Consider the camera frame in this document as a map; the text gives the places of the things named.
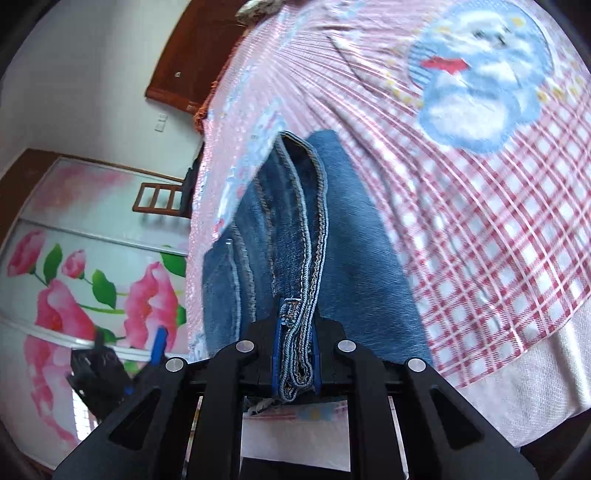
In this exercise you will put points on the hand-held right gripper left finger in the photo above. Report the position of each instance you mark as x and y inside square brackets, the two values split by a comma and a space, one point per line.
[276, 355]

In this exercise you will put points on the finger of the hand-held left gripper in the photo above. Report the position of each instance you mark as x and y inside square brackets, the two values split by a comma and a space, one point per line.
[159, 344]
[99, 339]

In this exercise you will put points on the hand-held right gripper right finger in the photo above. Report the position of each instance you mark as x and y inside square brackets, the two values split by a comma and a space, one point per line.
[317, 360]

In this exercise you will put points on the blue denim pants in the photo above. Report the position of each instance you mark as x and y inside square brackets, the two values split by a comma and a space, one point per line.
[346, 277]

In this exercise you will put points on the flower print wardrobe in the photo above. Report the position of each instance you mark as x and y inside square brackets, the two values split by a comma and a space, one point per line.
[69, 300]

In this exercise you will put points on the wooden chair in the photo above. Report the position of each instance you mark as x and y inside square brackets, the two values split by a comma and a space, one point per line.
[147, 198]

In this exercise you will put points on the pink plaid bed sheet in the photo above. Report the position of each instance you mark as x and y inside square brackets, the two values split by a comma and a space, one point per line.
[485, 230]

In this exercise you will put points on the dark wooden headboard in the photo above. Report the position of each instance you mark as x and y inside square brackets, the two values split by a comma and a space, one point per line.
[194, 60]

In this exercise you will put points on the beige swirl print quilt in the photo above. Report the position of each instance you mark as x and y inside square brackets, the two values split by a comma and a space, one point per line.
[254, 7]

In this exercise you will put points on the white wall socket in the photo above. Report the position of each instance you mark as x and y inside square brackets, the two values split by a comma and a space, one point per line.
[161, 122]

